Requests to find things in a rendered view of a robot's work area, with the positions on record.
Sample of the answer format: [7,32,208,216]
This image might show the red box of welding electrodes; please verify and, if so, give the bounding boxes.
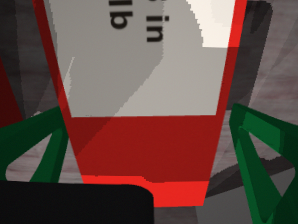
[0,57,23,128]
[32,0,247,207]

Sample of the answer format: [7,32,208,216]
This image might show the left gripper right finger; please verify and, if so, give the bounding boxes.
[229,103,298,224]

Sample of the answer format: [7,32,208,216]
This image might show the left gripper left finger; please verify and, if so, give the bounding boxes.
[0,106,69,183]

